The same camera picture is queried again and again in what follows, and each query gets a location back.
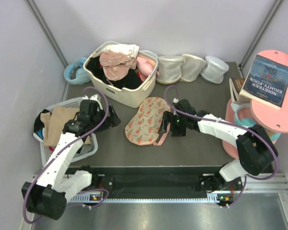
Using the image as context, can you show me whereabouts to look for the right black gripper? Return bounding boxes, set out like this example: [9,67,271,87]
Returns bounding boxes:
[158,111,187,137]

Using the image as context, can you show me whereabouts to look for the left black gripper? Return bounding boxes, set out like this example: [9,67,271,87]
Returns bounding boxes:
[90,103,121,133]

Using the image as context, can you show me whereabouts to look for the floral mesh laundry bag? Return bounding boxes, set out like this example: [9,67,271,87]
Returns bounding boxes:
[125,97,170,146]

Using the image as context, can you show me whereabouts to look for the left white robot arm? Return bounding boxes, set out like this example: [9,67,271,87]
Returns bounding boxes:
[22,98,121,220]

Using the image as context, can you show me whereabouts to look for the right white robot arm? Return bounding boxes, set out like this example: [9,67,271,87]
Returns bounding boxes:
[158,99,278,190]

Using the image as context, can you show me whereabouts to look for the beige laundry basket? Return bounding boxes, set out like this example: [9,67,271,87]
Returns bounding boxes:
[83,41,158,108]

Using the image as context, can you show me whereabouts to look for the beige mesh wash bag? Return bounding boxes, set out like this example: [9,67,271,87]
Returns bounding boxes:
[156,56,184,84]

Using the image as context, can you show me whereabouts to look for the cream mesh wash bag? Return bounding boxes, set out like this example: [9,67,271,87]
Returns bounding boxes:
[180,54,206,82]

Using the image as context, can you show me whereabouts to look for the black clothes in basket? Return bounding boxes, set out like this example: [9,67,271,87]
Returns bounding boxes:
[86,57,143,90]

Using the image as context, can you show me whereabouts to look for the pink garment in basket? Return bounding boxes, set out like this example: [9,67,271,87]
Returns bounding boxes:
[136,57,154,82]

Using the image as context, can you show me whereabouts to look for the light blue headphones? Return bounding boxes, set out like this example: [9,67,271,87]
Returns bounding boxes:
[63,57,90,85]

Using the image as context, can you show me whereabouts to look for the tan folded garment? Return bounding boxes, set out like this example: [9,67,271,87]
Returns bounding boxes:
[40,106,79,147]

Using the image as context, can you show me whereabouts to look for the teal cat-ear headphones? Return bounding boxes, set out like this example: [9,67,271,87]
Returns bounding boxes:
[231,103,281,142]

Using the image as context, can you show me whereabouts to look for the white garment on basket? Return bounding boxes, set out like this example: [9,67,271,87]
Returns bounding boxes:
[101,44,139,58]

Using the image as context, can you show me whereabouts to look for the white perforated plastic basket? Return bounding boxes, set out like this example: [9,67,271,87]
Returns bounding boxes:
[33,97,98,167]

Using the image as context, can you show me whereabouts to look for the black garment in white basket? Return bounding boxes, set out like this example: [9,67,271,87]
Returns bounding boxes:
[34,109,52,136]

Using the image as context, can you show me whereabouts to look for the brown book under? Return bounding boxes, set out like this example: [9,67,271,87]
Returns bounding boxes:
[229,78,248,104]

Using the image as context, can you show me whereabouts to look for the pink tiered side table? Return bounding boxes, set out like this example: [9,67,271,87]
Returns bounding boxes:
[222,49,288,161]

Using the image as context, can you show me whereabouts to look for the Nineteen Eighty-Four book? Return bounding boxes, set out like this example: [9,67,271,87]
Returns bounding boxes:
[239,55,288,110]

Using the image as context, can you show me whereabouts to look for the white slotted cable duct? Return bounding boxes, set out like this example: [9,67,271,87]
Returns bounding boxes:
[69,193,233,204]

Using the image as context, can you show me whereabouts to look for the right corner aluminium post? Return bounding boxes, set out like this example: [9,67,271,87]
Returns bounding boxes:
[238,0,284,71]

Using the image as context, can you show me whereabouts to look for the corner aluminium post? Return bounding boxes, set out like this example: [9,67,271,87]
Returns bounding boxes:
[238,0,284,71]
[24,0,69,69]

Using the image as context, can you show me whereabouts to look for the left corner aluminium post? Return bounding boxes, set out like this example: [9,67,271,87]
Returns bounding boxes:
[24,0,69,69]

